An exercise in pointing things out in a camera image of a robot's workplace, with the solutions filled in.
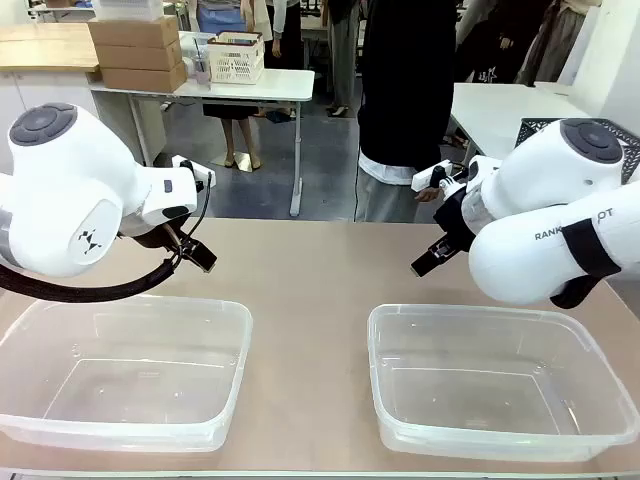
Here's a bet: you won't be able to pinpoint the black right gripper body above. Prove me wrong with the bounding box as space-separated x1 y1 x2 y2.
432 184 482 250

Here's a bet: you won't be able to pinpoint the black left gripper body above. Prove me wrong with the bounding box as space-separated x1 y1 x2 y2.
119 221 195 252

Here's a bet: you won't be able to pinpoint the white lattice basket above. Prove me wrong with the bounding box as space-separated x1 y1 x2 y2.
206 31 265 86

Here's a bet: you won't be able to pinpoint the person in black sweater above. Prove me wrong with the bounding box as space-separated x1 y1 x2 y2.
353 0 459 224

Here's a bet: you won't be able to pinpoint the person in black skirt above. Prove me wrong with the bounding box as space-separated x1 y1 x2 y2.
197 0 275 171

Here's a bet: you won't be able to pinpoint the clear plastic bin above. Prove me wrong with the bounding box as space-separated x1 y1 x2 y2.
366 303 640 464
0 294 254 454

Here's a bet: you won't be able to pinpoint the brown cardboard box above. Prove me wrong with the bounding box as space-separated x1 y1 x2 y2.
87 15 181 50
100 62 188 94
93 40 183 72

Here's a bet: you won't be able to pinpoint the white cabinet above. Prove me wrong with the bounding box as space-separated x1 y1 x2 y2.
0 68 167 168

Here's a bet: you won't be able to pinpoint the plastic cup with straw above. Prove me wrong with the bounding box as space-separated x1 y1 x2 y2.
191 38 214 92

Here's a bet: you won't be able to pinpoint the white table grey legs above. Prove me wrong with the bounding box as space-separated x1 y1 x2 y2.
89 30 317 218

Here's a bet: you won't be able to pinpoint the person in dark coat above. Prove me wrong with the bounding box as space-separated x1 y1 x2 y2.
453 0 547 85

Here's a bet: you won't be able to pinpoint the person in grey trousers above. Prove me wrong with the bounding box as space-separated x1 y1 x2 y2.
323 0 362 119

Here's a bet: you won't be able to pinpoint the person in beige skirt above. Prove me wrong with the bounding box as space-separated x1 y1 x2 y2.
514 0 601 87

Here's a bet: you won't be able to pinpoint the wooden table top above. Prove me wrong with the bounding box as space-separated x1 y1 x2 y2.
0 22 102 74

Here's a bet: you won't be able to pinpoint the white plastic trays stack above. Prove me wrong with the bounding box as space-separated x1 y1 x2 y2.
91 0 159 23

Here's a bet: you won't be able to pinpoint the thin black camera cable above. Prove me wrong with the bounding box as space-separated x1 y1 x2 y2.
175 171 216 251

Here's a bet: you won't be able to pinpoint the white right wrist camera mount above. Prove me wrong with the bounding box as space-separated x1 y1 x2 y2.
410 160 470 192

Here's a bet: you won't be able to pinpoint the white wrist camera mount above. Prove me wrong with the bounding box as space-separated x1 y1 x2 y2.
410 160 470 192
171 155 218 190

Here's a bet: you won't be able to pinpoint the black braided cable sleeve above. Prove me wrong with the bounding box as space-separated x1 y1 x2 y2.
0 248 187 304

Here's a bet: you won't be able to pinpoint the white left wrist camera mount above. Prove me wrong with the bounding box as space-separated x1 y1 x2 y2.
171 155 218 190

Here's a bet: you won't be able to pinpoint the black strap on arm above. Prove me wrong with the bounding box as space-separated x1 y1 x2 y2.
548 217 623 310

